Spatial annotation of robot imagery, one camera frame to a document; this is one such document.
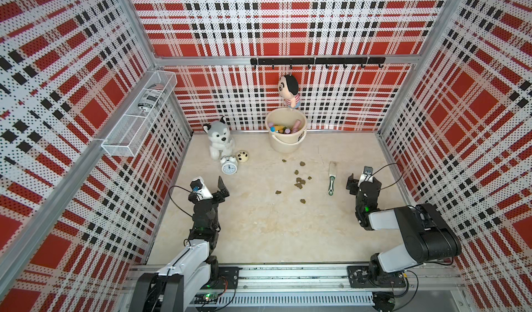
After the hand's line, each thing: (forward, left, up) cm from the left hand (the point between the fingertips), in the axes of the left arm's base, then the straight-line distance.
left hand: (214, 180), depth 84 cm
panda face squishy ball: (+21, -8, -11) cm, 24 cm away
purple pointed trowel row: (+29, -23, +4) cm, 37 cm away
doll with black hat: (+35, -31, +20) cm, 51 cm away
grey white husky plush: (+22, +1, 0) cm, 22 cm away
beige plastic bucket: (+23, -31, -3) cm, 38 cm away
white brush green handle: (+13, -54, -15) cm, 58 cm away
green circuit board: (-39, -2, -12) cm, 41 cm away
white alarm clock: (+13, -3, -8) cm, 16 cm away
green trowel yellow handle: (+28, -28, +2) cm, 40 cm away
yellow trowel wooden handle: (+27, -31, 0) cm, 42 cm away
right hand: (+6, -66, -6) cm, 67 cm away
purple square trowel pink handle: (+36, -37, -2) cm, 52 cm away
